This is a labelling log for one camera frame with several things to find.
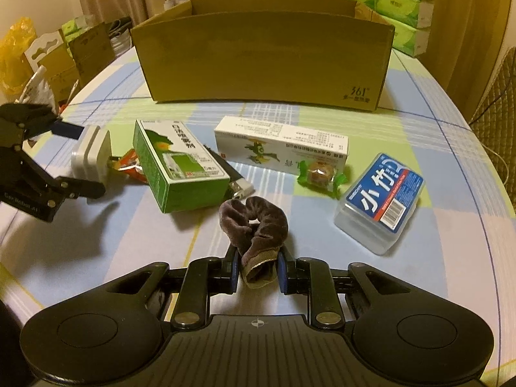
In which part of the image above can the stack of green tissue packs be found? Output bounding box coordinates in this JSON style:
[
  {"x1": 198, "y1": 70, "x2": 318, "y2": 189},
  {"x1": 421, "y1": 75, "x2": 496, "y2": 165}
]
[{"x1": 336, "y1": 0, "x2": 437, "y2": 58}]

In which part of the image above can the brown cardboard storage box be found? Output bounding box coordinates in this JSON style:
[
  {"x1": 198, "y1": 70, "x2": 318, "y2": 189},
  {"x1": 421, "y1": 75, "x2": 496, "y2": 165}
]
[{"x1": 60, "y1": 16, "x2": 118, "y2": 86}]

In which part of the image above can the green medicine box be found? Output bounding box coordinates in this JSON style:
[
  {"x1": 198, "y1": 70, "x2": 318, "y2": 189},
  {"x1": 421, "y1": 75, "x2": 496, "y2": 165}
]
[{"x1": 133, "y1": 119, "x2": 231, "y2": 214}]

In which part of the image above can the clear plastic box blue label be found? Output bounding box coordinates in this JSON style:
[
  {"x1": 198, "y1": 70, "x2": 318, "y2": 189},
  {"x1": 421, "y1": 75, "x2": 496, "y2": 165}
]
[{"x1": 334, "y1": 153, "x2": 425, "y2": 256}]

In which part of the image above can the red snack packet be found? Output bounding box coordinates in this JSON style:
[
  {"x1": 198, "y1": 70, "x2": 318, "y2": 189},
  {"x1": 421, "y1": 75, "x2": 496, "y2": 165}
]
[{"x1": 108, "y1": 148, "x2": 148, "y2": 183}]

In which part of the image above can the white plastic container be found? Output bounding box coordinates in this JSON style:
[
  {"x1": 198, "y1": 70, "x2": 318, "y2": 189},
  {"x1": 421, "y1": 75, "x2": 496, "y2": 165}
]
[{"x1": 71, "y1": 126, "x2": 112, "y2": 183}]

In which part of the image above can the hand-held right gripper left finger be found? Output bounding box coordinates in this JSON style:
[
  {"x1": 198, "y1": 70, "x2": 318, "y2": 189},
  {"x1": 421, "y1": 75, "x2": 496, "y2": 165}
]
[{"x1": 105, "y1": 245, "x2": 239, "y2": 333}]

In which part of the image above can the long white medicine box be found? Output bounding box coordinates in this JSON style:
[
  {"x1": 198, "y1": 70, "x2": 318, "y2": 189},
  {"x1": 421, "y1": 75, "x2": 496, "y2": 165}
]
[{"x1": 213, "y1": 115, "x2": 350, "y2": 176}]

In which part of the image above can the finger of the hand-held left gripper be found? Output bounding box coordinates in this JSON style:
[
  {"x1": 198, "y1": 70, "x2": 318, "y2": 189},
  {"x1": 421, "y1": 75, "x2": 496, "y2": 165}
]
[
  {"x1": 0, "y1": 104, "x2": 83, "y2": 150},
  {"x1": 18, "y1": 151, "x2": 106, "y2": 206}
]

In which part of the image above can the checked tablecloth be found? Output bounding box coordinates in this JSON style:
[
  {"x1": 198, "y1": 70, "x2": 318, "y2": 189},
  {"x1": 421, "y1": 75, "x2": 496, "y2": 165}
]
[{"x1": 0, "y1": 44, "x2": 516, "y2": 387}]

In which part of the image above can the white plastic bundle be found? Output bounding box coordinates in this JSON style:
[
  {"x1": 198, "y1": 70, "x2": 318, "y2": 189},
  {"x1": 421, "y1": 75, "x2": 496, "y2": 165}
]
[{"x1": 108, "y1": 18, "x2": 134, "y2": 55}]

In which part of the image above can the yellow plastic bag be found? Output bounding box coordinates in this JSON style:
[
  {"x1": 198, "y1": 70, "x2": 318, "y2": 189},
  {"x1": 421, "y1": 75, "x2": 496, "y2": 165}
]
[{"x1": 0, "y1": 17, "x2": 38, "y2": 98}]

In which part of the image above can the brown velvet scrunchie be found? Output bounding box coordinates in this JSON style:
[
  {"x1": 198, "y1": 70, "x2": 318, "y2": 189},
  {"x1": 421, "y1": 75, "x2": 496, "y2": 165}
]
[{"x1": 218, "y1": 196, "x2": 289, "y2": 290}]

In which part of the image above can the candy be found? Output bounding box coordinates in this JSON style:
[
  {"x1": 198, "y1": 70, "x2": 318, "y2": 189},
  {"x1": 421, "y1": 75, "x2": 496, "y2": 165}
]
[{"x1": 296, "y1": 159, "x2": 348, "y2": 199}]

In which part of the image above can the cardboard box with white flap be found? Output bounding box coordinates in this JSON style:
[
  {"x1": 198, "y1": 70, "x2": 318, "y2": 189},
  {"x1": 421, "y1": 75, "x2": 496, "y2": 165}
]
[{"x1": 23, "y1": 30, "x2": 82, "y2": 103}]

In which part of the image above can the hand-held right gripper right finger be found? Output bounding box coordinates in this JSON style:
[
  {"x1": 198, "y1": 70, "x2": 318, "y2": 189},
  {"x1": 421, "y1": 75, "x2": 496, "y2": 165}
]
[{"x1": 277, "y1": 248, "x2": 409, "y2": 334}]

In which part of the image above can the white cable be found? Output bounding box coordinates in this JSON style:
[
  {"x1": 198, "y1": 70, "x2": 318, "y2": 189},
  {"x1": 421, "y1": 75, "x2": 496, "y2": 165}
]
[{"x1": 481, "y1": 127, "x2": 513, "y2": 184}]

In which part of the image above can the white plastic bag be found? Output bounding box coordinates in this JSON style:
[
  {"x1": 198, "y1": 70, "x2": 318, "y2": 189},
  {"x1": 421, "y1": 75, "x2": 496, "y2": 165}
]
[{"x1": 15, "y1": 65, "x2": 56, "y2": 109}]

